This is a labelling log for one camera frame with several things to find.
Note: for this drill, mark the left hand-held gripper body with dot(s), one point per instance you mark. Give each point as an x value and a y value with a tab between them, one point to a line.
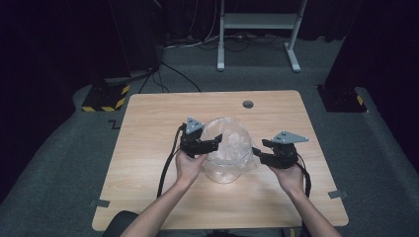
192	144

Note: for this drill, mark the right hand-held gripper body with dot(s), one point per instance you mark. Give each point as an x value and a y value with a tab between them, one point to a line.
283	156

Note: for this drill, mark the clear plastic bag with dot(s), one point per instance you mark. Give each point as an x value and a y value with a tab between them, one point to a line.
234	144

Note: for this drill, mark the clear plastic bin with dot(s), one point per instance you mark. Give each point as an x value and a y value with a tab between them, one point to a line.
224	174

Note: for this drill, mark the person's left hand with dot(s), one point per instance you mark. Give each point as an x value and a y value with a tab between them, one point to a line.
187	168

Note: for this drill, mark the person's right hand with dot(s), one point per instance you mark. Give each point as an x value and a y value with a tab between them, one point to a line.
291	179

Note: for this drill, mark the grey round table grommet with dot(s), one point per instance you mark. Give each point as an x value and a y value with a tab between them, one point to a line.
248	104

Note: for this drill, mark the grey tape strip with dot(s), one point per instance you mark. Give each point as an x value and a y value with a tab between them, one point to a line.
100	203
337	194

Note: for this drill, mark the black zigzag floor tape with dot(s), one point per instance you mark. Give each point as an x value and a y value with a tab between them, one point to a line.
115	125

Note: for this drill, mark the black base with yellow mark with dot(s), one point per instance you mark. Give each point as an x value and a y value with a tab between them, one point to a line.
341	98

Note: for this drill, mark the black yellow striped base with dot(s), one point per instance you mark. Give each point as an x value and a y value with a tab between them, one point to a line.
103	98

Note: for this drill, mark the dark curtain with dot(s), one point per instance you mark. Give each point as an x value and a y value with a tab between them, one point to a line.
388	49
39	65

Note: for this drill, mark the white metal stand frame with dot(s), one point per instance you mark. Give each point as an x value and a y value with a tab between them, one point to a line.
260	20

